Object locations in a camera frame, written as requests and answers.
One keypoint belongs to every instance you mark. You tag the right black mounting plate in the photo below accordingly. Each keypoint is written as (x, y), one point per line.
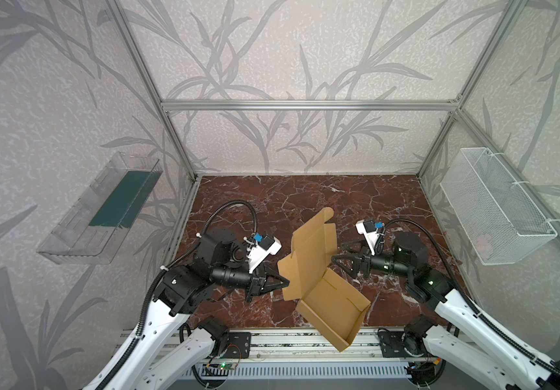
(395, 344)

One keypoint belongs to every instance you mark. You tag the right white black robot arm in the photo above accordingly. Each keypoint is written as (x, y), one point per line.
(472, 341)

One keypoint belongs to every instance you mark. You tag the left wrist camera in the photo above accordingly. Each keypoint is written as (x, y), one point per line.
(260, 249)

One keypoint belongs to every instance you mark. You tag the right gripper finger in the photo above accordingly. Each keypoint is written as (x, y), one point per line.
(356, 246)
(351, 264)

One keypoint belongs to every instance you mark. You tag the aluminium frame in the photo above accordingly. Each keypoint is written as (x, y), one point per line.
(455, 108)

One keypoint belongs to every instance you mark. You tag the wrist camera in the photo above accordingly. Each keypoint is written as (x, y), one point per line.
(372, 232)
(260, 249)

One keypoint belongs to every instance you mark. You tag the brown cardboard box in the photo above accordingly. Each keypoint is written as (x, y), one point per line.
(325, 300)

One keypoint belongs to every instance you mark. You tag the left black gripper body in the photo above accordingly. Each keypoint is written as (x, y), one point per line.
(232, 274)

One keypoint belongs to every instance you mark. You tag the black mounting plate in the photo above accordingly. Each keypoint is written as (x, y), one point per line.
(234, 345)
(395, 344)

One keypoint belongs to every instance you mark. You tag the green circuit board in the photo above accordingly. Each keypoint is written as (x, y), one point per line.
(216, 368)

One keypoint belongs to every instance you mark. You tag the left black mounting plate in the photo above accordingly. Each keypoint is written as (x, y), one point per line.
(234, 345)

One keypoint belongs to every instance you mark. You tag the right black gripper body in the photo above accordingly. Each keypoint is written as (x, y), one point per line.
(384, 262)

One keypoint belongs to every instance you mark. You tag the pink item in basket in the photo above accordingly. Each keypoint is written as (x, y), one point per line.
(483, 244)

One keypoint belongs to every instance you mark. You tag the green mat in bin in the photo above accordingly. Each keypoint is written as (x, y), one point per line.
(124, 204)

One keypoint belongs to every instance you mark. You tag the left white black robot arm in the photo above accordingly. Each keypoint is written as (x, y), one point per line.
(172, 298)

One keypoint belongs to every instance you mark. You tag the white wire mesh basket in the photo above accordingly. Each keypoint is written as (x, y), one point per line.
(487, 199)

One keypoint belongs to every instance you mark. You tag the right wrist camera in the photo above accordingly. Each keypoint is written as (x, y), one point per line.
(372, 232)

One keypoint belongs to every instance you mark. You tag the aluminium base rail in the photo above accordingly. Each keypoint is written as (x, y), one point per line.
(308, 345)

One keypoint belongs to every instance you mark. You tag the clear plastic wall bin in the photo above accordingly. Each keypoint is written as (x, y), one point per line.
(73, 240)

